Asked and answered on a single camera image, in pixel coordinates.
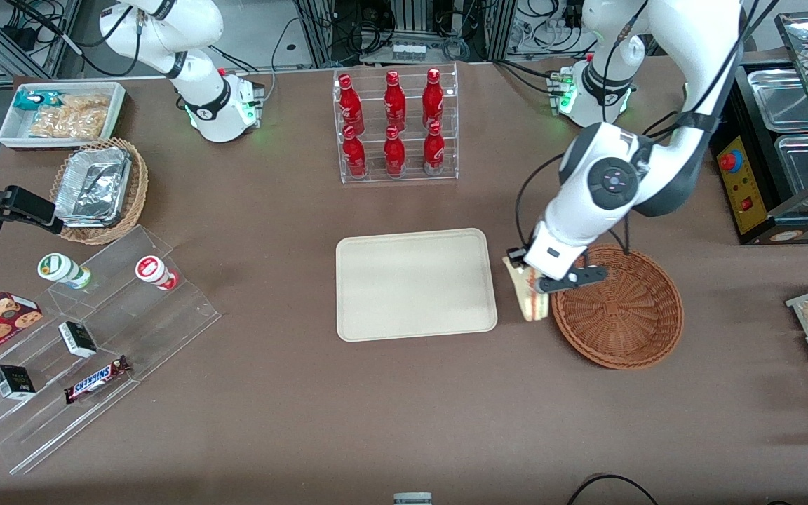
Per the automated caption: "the triangular sandwich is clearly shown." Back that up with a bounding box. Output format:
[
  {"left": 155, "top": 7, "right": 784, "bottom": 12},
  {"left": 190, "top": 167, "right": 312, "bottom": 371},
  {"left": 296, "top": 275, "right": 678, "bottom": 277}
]
[{"left": 502, "top": 256, "right": 553, "bottom": 323}]

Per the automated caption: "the aluminium foil tray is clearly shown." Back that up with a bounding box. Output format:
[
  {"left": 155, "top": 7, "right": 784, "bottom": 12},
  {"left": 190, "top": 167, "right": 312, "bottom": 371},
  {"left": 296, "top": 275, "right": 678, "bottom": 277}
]
[{"left": 53, "top": 146, "right": 133, "bottom": 229}]

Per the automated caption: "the brown round wicker basket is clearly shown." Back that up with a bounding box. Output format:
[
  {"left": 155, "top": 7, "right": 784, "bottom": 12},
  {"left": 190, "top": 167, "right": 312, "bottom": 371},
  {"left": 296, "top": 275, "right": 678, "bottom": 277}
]
[{"left": 550, "top": 244, "right": 685, "bottom": 370}]

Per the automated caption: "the beige plastic tray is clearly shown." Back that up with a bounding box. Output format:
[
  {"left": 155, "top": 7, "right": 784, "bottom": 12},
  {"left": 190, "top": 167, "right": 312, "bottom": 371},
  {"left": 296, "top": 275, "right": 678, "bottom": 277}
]
[{"left": 336, "top": 228, "right": 499, "bottom": 342}]

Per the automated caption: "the light wicker basket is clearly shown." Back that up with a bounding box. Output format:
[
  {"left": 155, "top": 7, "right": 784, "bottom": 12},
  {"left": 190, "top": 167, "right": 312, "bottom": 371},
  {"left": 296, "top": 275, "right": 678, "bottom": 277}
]
[{"left": 49, "top": 137, "right": 149, "bottom": 246}]

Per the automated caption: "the green lid yogurt cup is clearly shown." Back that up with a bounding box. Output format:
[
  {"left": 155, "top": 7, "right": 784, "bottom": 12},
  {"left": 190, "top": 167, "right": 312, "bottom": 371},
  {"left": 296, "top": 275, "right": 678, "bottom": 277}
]
[{"left": 37, "top": 252, "right": 93, "bottom": 290}]

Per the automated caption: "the white rectangular snack bin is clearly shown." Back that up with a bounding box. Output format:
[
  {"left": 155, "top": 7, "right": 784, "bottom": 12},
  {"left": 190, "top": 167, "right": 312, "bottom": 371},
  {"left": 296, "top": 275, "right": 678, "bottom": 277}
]
[{"left": 0, "top": 81, "right": 128, "bottom": 151}]

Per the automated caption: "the clear bag of crackers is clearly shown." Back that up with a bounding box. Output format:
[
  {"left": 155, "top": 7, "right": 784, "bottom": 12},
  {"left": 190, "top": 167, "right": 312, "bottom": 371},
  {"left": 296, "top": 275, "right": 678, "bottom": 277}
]
[{"left": 28, "top": 94, "right": 112, "bottom": 140}]

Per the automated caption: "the teal snack packet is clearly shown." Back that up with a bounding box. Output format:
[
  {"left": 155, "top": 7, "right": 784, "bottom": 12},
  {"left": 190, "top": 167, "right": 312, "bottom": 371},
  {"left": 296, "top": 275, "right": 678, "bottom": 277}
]
[{"left": 13, "top": 90, "right": 62, "bottom": 112}]

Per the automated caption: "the small black box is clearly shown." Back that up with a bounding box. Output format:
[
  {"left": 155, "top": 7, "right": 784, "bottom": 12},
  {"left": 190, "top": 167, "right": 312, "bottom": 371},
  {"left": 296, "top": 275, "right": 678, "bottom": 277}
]
[
  {"left": 58, "top": 321, "right": 98, "bottom": 359},
  {"left": 0, "top": 364, "right": 37, "bottom": 401}
]

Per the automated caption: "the red lid yogurt cup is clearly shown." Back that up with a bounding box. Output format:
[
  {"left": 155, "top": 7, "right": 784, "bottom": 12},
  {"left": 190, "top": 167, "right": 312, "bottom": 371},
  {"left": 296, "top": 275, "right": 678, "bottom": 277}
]
[{"left": 135, "top": 255, "right": 180, "bottom": 292}]

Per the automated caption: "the red soda bottle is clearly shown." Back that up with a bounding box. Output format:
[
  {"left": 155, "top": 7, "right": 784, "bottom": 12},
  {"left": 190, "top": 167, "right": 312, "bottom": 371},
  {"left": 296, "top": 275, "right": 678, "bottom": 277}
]
[
  {"left": 422, "top": 68, "right": 445, "bottom": 130},
  {"left": 383, "top": 125, "right": 407, "bottom": 177},
  {"left": 337, "top": 74, "right": 365, "bottom": 135},
  {"left": 423, "top": 121, "right": 447, "bottom": 175},
  {"left": 342, "top": 125, "right": 368, "bottom": 178},
  {"left": 384, "top": 70, "right": 408, "bottom": 132}
]

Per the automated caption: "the clear acrylic bottle rack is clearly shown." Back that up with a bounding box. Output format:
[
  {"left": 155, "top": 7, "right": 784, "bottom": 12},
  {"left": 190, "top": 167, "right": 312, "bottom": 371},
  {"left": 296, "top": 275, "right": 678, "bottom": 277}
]
[{"left": 332, "top": 63, "right": 459, "bottom": 185}]

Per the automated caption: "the clear acrylic stepped shelf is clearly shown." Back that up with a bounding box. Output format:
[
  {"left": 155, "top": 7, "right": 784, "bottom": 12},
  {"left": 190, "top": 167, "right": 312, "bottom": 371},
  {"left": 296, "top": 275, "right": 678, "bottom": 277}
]
[{"left": 0, "top": 224, "right": 223, "bottom": 476}]

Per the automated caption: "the snickers chocolate bar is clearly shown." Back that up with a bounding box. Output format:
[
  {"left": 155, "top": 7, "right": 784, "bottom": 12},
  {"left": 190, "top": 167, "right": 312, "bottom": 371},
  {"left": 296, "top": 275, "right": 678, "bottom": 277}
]
[{"left": 64, "top": 355, "right": 132, "bottom": 405}]

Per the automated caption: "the black yellow food warmer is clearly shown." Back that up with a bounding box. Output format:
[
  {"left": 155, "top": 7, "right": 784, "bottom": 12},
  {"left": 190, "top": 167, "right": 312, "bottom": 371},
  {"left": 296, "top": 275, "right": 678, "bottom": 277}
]
[{"left": 708, "top": 11, "right": 808, "bottom": 246}]

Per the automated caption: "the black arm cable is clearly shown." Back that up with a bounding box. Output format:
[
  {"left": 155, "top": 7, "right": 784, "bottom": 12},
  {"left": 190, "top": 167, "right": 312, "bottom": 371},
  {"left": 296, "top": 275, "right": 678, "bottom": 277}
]
[{"left": 515, "top": 153, "right": 567, "bottom": 248}]

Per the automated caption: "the black floor cable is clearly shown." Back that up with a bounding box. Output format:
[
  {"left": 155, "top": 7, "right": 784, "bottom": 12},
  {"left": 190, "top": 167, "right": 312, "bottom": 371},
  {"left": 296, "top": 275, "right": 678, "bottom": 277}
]
[{"left": 565, "top": 474, "right": 661, "bottom": 505}]

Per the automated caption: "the aluminium frame rack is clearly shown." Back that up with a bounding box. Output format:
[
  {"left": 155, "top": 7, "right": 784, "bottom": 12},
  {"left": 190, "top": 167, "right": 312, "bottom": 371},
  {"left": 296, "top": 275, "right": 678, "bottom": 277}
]
[{"left": 293, "top": 0, "right": 518, "bottom": 65}]

